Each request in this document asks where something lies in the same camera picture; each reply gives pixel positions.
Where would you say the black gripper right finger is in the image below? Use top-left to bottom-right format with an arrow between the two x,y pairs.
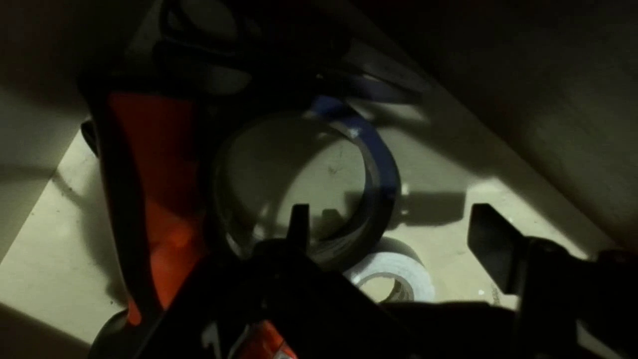
466,203 -> 638,359

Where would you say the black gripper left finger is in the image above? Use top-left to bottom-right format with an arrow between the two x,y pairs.
197,205 -> 424,359

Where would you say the blue masking tape roll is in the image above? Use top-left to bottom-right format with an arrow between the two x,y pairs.
213,93 -> 402,275

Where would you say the small white tape roll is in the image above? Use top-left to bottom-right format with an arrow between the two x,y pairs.
344,239 -> 436,303

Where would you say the open wooden drawer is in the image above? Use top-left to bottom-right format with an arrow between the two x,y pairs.
0,0 -> 613,357

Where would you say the red black tape dispenser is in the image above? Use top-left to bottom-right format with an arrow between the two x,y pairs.
79,0 -> 426,359

